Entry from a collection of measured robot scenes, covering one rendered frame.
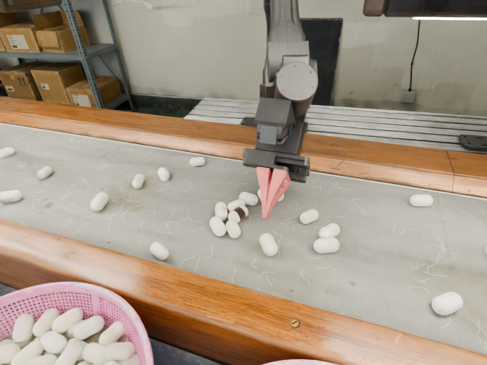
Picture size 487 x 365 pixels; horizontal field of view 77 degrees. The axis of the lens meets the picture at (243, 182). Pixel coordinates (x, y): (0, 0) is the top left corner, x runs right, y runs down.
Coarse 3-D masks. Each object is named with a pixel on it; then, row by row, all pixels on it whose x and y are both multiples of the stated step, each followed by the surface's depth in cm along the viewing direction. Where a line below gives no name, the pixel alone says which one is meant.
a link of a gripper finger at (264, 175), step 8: (264, 168) 46; (288, 168) 50; (296, 168) 49; (264, 176) 46; (296, 176) 49; (304, 176) 49; (264, 184) 46; (264, 192) 46; (264, 200) 47; (264, 208) 47; (264, 216) 47
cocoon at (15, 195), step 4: (4, 192) 54; (8, 192) 54; (12, 192) 54; (16, 192) 54; (20, 192) 55; (0, 196) 54; (4, 196) 54; (8, 196) 54; (12, 196) 54; (16, 196) 54; (20, 196) 55; (0, 200) 54; (4, 200) 54; (8, 200) 54; (12, 200) 54; (16, 200) 54
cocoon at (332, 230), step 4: (332, 224) 45; (324, 228) 44; (328, 228) 44; (332, 228) 44; (336, 228) 44; (320, 232) 44; (324, 232) 44; (328, 232) 44; (332, 232) 44; (336, 232) 44; (320, 236) 44; (324, 236) 44; (328, 236) 44; (332, 236) 44
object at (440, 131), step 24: (216, 120) 97; (240, 120) 97; (312, 120) 95; (336, 120) 95; (360, 120) 94; (384, 120) 93; (408, 120) 93; (432, 120) 92; (456, 120) 92; (480, 120) 91; (408, 144) 81; (432, 144) 81; (456, 144) 80
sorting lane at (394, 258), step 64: (0, 128) 81; (0, 192) 58; (64, 192) 57; (128, 192) 56; (192, 192) 56; (256, 192) 55; (320, 192) 54; (384, 192) 54; (192, 256) 43; (256, 256) 43; (320, 256) 42; (384, 256) 42; (448, 256) 42; (384, 320) 35; (448, 320) 34
